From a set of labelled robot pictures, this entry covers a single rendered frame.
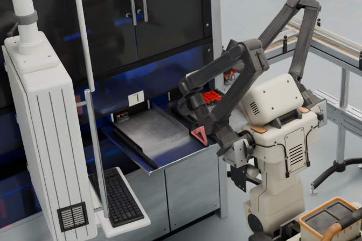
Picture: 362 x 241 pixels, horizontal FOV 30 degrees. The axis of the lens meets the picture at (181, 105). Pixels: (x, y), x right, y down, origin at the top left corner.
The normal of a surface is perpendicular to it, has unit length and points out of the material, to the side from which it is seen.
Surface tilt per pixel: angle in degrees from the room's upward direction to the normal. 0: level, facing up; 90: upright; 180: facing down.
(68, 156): 90
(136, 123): 0
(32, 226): 90
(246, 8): 0
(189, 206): 90
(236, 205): 0
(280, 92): 48
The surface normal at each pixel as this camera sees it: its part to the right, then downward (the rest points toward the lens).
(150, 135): -0.07, -0.86
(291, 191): 0.56, 0.26
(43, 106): 0.38, 0.45
